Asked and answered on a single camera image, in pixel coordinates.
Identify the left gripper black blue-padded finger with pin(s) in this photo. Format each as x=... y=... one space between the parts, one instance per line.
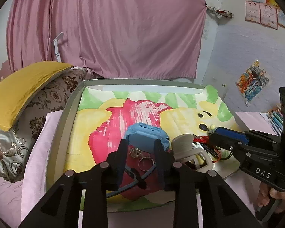
x=104 y=176
x=226 y=138
x=177 y=177

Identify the beige plastic hair claw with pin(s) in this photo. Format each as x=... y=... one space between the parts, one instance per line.
x=188 y=152

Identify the silver crystal brooch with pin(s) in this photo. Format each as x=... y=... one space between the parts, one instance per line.
x=135 y=153

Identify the blue kids smartwatch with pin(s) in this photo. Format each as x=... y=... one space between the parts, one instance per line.
x=142 y=136

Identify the right hand on handle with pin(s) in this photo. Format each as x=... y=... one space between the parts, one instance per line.
x=264 y=194

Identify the stack of books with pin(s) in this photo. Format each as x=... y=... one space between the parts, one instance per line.
x=275 y=120

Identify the grey shallow cardboard box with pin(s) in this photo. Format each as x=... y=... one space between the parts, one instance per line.
x=134 y=199

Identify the colourful cartoon cloth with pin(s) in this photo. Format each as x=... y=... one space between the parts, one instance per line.
x=103 y=117

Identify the pink bed sheet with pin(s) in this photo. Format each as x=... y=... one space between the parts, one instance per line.
x=17 y=199

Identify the floral brocade pillow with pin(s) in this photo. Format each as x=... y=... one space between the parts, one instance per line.
x=17 y=144

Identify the yellow pillow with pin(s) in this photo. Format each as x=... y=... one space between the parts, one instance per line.
x=17 y=89

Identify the curtain tieback hook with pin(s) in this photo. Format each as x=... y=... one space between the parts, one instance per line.
x=220 y=12

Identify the pink curtain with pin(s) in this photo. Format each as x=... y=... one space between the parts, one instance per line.
x=153 y=39

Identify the colourful cartoon wall sticker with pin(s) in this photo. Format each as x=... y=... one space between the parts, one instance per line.
x=252 y=81

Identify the white window handle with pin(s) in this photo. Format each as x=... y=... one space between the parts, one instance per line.
x=56 y=46

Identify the wall certificates group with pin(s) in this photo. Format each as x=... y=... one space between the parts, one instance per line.
x=264 y=12

